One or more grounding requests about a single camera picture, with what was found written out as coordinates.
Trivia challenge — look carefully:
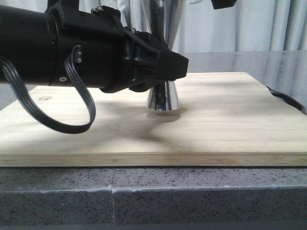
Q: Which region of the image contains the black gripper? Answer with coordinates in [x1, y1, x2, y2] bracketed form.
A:
[46, 5, 189, 93]

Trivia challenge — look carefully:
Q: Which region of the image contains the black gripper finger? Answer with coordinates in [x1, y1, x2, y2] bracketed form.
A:
[211, 0, 237, 10]

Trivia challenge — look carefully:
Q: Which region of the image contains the silver double-cone jigger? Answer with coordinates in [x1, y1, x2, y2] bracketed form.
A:
[142, 0, 188, 111]

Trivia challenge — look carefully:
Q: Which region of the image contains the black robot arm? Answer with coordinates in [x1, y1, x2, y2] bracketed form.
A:
[0, 0, 189, 93]

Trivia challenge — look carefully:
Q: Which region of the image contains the grey curtain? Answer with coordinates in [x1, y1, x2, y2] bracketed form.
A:
[79, 0, 307, 54]

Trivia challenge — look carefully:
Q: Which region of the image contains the light wooden cutting board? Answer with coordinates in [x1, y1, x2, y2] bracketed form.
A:
[0, 72, 307, 167]

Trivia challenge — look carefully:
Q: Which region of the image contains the black ribbon cable long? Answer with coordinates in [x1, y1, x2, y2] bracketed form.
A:
[0, 54, 96, 134]

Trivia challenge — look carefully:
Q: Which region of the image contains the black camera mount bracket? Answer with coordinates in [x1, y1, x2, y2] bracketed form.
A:
[47, 0, 79, 10]

